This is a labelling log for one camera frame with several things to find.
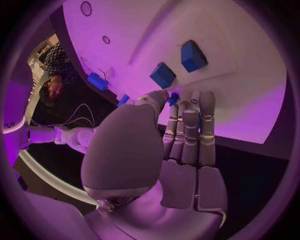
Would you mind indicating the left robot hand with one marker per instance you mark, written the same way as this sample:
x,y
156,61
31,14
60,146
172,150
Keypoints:
x,y
126,150

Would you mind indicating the blue peg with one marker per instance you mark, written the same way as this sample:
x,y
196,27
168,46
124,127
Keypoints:
x,y
173,97

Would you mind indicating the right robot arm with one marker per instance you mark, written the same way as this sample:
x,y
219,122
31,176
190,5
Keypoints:
x,y
70,136

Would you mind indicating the white task board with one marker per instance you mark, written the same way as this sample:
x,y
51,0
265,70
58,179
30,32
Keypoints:
x,y
234,105

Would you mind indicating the blue short cylinder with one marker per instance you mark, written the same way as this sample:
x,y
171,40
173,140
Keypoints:
x,y
123,100

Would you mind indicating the blue plug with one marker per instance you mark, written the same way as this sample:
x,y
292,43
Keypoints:
x,y
98,81

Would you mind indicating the small blue block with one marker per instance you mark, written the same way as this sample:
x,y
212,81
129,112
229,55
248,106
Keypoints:
x,y
162,76

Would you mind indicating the person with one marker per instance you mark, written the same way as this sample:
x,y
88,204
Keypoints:
x,y
58,75

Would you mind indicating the large blue block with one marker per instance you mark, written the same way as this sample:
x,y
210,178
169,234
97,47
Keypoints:
x,y
193,57

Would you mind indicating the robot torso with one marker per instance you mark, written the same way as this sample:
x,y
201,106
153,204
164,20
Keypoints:
x,y
14,112

